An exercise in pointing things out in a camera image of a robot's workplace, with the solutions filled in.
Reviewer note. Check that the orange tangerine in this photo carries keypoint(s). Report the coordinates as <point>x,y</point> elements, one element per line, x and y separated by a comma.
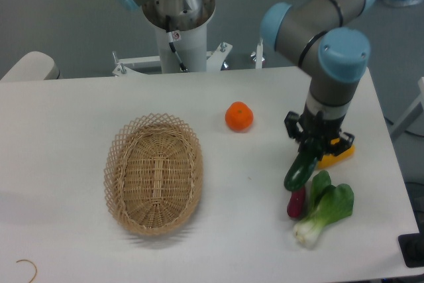
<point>239,117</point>

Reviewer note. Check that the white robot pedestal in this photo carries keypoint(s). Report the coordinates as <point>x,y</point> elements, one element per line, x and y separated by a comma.
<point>180,29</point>

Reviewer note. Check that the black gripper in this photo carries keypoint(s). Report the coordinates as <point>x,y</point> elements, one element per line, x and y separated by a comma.
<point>321,122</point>

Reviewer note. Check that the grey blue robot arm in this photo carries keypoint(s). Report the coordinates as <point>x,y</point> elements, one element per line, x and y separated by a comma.
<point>314,37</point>

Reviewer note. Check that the white chair armrest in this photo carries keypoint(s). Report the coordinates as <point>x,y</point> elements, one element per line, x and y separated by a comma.
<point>33,66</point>

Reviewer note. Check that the black device at edge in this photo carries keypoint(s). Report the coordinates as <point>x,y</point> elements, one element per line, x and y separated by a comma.
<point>411,246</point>

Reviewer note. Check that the dark green cucumber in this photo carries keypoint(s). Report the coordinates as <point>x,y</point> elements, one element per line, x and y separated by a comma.
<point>303,166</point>

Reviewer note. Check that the white frame leg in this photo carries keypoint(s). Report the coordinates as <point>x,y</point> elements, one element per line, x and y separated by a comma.
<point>414,110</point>

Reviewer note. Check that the purple sweet potato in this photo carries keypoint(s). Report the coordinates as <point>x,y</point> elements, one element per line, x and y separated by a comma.
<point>296,202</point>

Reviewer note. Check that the yellow mango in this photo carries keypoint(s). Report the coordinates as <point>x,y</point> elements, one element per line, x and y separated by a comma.
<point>331,160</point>

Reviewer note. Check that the woven wicker basket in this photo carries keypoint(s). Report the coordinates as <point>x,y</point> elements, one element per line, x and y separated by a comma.
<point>154,174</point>

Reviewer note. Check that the green bok choy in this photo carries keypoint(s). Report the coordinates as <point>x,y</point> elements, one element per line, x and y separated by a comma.
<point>328,204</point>

